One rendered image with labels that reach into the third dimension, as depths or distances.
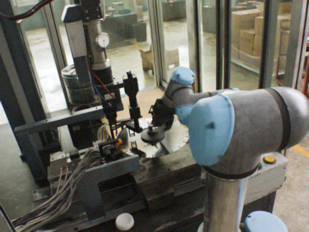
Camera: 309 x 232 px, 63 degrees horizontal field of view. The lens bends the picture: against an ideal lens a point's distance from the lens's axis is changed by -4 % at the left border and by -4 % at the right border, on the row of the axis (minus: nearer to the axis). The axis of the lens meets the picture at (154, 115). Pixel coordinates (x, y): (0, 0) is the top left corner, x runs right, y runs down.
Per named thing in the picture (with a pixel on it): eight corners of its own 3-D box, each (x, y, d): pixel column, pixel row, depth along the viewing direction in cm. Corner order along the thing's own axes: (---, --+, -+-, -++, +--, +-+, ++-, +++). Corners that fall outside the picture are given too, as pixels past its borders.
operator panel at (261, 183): (266, 172, 116) (270, 146, 109) (284, 187, 107) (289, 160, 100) (214, 194, 109) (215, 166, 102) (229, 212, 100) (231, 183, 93)
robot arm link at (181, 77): (176, 81, 82) (171, 63, 87) (166, 103, 90) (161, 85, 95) (199, 83, 84) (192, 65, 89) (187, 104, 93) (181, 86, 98)
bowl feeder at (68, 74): (111, 101, 204) (102, 57, 187) (120, 118, 178) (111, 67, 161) (72, 111, 196) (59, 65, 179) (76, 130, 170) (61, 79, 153)
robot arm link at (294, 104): (345, 79, 41) (232, 80, 89) (287, 88, 40) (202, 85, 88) (348, 146, 42) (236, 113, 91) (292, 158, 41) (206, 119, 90)
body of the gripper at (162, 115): (147, 113, 107) (155, 94, 98) (166, 111, 110) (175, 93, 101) (152, 128, 103) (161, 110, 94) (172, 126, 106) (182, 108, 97)
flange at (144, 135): (135, 137, 118) (134, 132, 116) (152, 126, 124) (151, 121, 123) (153, 144, 111) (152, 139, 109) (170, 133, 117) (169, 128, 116)
